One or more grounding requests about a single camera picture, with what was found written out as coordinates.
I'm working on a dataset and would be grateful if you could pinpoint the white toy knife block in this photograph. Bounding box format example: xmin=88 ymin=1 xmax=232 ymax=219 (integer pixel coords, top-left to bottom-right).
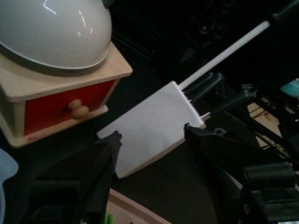
xmin=96 ymin=80 xmax=207 ymax=179

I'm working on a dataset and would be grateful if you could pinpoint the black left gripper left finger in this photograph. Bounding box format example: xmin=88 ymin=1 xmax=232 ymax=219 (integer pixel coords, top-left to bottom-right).
xmin=23 ymin=130 xmax=124 ymax=224

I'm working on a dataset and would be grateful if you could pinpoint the teal plastic object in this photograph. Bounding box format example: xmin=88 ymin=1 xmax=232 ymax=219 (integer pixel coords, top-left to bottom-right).
xmin=279 ymin=78 xmax=299 ymax=99

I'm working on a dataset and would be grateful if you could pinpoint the pink rectangular tray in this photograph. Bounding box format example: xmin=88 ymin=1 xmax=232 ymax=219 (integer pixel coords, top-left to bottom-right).
xmin=104 ymin=187 xmax=174 ymax=224

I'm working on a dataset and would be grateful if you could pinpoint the grey-blue toy pot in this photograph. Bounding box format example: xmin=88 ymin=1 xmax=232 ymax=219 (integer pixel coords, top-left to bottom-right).
xmin=0 ymin=148 xmax=20 ymax=224

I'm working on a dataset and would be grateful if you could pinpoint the wooden toy stove red drawer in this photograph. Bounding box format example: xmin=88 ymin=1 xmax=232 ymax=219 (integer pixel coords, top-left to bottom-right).
xmin=0 ymin=42 xmax=134 ymax=149

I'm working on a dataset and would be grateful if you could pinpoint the white kettle grey handle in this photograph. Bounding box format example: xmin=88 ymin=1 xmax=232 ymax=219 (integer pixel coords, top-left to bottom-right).
xmin=0 ymin=0 xmax=115 ymax=77

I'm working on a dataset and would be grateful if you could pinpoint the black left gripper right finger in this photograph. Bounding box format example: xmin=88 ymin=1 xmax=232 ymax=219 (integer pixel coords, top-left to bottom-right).
xmin=183 ymin=123 xmax=299 ymax=224

